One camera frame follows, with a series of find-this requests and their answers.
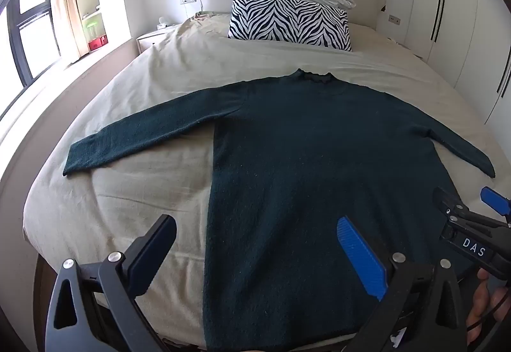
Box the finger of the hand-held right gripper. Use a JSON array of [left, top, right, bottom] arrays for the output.
[[433, 187, 493, 235], [480, 187, 511, 226]]

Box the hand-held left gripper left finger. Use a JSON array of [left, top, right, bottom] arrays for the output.
[[43, 214, 177, 352]]

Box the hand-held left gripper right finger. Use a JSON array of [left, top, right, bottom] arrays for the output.
[[336, 216, 468, 352]]

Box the dark green sweater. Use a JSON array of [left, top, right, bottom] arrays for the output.
[[63, 70, 496, 352]]

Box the person's right hand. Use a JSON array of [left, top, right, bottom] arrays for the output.
[[464, 268, 511, 345]]

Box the bed with beige sheet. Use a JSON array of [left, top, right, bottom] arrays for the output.
[[22, 11, 511, 348]]

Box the white nightstand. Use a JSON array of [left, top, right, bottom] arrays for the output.
[[136, 23, 180, 53]]

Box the green container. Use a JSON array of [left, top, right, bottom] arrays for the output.
[[82, 15, 103, 41]]

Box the zebra print pillow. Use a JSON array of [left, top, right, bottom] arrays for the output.
[[228, 0, 353, 52]]

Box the black framed window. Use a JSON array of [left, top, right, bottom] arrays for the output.
[[0, 0, 61, 107]]

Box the beige curtain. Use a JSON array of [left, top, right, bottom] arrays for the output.
[[52, 0, 90, 58]]

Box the black cable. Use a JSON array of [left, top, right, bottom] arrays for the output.
[[464, 286, 511, 333]]

